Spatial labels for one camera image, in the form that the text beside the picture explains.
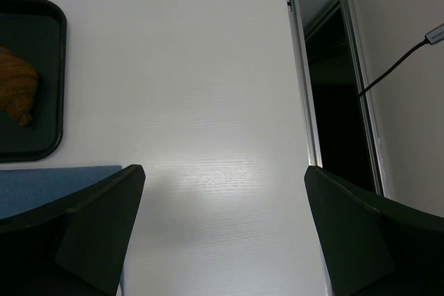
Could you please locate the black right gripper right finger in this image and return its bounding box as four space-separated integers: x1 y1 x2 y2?
304 166 443 295

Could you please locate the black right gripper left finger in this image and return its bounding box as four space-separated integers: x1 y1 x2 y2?
1 165 145 295

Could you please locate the blue cloth placemat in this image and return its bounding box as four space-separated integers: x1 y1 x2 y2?
1 165 122 219

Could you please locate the dark brown croissant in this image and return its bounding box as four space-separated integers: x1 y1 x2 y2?
1 47 38 126

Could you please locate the black serving tray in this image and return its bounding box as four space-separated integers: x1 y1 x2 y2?
1 0 67 163

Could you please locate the black cable with grey plug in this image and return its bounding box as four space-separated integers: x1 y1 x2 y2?
357 22 444 98

